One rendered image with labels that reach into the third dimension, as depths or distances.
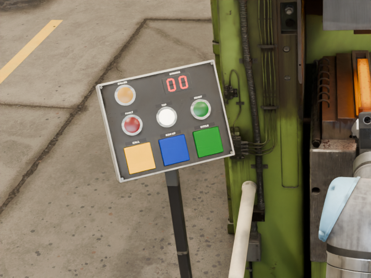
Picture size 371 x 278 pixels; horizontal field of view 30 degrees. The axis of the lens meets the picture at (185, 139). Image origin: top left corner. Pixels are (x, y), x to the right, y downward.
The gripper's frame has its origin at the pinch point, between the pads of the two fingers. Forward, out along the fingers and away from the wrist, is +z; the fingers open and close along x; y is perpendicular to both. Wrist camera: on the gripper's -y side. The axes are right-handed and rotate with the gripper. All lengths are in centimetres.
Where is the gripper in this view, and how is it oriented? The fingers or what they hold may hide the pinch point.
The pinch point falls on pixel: (367, 115)
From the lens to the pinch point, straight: 199.1
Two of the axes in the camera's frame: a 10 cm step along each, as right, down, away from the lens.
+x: 9.8, 0.2, -1.9
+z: 1.7, -5.6, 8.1
